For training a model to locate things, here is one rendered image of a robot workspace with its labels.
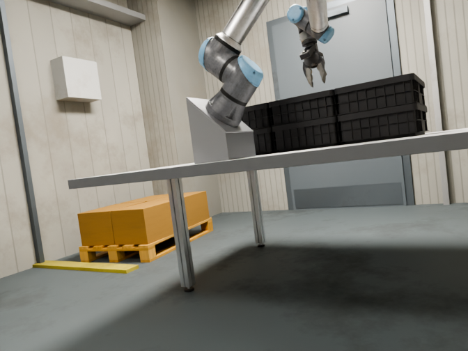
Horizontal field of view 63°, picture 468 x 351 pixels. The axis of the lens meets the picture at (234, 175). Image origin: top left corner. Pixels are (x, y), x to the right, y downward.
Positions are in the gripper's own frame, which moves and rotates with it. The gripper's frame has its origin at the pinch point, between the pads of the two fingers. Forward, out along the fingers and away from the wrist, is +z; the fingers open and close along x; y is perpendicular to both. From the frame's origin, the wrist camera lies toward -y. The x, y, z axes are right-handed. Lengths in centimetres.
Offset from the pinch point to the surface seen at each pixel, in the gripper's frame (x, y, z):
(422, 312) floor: -25, -14, 104
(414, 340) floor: -25, -37, 104
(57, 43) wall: 248, 51, -125
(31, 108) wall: 254, 16, -63
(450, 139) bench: -51, -71, 37
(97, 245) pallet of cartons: 213, 19, 63
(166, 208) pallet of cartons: 163, 55, 46
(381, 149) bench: -36, -72, 36
